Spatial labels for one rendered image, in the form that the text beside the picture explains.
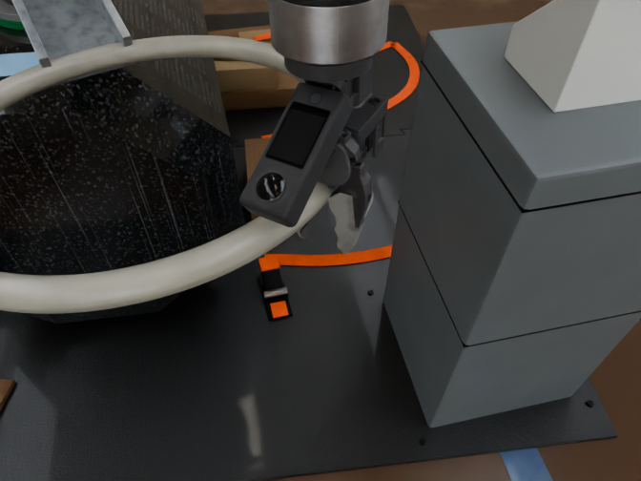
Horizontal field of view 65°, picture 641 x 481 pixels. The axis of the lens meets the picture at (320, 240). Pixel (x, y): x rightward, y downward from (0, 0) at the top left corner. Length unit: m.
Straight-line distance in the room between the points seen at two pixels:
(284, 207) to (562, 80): 0.52
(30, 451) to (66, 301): 1.09
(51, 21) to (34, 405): 0.99
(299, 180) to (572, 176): 0.43
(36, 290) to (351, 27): 0.30
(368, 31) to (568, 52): 0.44
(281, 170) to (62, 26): 0.56
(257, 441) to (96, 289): 0.97
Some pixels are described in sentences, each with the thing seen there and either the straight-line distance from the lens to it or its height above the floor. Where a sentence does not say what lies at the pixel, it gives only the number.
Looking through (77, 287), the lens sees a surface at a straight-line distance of 0.43.
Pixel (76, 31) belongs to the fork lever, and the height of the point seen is 0.92.
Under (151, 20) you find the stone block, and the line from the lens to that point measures 1.32.
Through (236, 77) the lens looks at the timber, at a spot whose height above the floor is 0.17.
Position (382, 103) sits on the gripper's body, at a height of 1.01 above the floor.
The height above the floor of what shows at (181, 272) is 0.96.
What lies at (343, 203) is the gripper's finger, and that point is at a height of 0.94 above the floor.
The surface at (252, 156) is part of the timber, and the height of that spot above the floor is 0.13.
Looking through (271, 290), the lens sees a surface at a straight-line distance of 1.51.
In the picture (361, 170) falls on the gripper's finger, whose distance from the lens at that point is 0.44.
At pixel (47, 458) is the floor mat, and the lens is 1.48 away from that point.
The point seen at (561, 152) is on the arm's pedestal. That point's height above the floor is 0.85.
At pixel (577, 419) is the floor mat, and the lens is 1.50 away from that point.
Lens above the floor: 1.28
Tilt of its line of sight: 49 degrees down
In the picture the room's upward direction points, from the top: straight up
